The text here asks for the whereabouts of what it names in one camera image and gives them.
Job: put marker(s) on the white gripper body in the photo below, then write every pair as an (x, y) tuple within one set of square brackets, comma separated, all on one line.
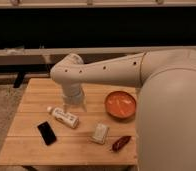
[(73, 93)]

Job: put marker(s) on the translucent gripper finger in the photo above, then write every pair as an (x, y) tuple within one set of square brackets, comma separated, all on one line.
[(65, 107), (83, 106)]

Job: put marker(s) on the orange ceramic bowl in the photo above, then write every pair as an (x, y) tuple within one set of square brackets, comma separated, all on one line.
[(120, 104)]

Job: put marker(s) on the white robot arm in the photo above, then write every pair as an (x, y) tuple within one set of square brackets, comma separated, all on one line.
[(166, 108)]

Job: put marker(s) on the white plastic bottle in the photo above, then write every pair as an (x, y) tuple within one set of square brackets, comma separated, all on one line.
[(68, 119)]

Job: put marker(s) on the black smartphone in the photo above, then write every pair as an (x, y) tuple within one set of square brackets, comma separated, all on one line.
[(47, 133)]

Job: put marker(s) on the wooden table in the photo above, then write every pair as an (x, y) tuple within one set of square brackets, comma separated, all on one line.
[(24, 144)]

